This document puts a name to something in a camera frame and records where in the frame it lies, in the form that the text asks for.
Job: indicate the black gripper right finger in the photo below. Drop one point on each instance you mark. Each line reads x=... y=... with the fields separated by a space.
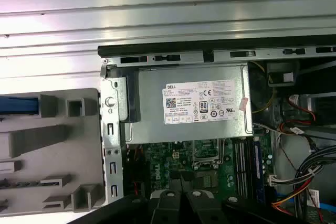
x=204 y=208

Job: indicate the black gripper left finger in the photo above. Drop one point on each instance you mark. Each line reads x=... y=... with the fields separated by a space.
x=168 y=208

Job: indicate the hard disk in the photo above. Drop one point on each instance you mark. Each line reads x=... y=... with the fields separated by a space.
x=18 y=106

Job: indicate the square chipset chip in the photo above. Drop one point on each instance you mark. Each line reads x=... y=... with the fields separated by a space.
x=207 y=180

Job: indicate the green motherboard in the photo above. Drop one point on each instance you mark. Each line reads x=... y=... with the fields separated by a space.
x=225 y=179

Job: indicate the black case fan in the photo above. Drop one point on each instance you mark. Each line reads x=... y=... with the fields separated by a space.
x=131 y=171

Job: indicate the CPU socket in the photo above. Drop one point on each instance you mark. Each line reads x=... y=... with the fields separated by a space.
x=207 y=153

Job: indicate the locking lever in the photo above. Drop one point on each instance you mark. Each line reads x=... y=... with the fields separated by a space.
x=224 y=150

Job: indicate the blue RAM stick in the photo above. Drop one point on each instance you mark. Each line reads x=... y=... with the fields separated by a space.
x=258 y=171

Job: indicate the silver power supply unit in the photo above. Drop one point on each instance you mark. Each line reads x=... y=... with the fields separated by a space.
x=152 y=103

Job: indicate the grey parts rack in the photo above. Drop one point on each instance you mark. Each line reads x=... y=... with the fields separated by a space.
x=84 y=142

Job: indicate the silver optical drive cage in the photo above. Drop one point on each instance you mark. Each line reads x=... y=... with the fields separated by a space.
x=325 y=108

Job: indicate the black open PC case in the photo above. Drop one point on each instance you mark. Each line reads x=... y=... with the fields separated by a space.
x=157 y=49

